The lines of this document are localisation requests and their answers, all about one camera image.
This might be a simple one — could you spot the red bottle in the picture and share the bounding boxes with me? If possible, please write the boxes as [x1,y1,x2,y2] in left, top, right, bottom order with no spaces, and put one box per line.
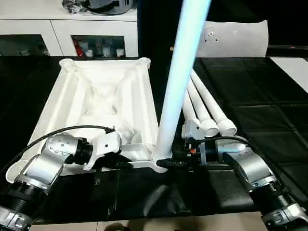
[74,40,82,58]

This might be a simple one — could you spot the black work mat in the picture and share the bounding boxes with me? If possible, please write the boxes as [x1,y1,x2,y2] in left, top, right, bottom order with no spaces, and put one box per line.
[0,55,308,224]

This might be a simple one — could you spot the grey clutter on cabinet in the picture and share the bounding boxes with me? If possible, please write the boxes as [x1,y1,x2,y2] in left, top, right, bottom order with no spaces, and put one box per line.
[61,0,136,15]

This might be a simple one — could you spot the white plastic table top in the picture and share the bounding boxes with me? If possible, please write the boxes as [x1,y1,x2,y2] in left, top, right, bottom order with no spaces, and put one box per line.
[6,57,167,184]

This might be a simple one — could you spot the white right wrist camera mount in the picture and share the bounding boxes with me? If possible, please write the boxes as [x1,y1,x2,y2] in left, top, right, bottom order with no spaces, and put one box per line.
[180,118,204,143]

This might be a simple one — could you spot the white plastic table leg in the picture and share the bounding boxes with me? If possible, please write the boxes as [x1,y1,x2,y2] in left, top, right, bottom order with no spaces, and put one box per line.
[191,69,238,137]
[181,89,200,130]
[151,0,213,169]
[186,77,219,138]

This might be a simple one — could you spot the white cabinet with glass doors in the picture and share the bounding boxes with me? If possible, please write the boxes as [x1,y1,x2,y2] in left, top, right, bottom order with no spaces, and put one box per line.
[0,0,139,59]

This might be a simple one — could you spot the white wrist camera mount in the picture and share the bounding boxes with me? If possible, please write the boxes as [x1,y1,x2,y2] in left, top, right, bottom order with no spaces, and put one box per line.
[84,130,122,172]
[180,118,204,143]

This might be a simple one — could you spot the white cushion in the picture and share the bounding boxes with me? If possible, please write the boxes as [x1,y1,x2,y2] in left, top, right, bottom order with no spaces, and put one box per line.
[194,19,269,59]

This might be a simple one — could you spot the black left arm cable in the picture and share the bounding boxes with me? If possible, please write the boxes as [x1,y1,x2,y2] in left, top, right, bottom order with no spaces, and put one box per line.
[9,125,116,167]

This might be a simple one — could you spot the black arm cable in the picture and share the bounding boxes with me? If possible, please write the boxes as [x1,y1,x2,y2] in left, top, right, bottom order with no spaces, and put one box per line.
[214,136,271,167]
[9,125,116,167]

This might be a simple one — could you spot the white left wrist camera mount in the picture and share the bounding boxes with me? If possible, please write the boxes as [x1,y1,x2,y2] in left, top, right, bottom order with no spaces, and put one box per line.
[84,130,122,172]

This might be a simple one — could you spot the white flat board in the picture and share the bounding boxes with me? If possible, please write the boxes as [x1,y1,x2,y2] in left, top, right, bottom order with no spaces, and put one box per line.
[270,56,308,93]

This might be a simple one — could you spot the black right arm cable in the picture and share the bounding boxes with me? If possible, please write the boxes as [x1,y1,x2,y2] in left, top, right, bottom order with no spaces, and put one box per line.
[214,136,271,167]

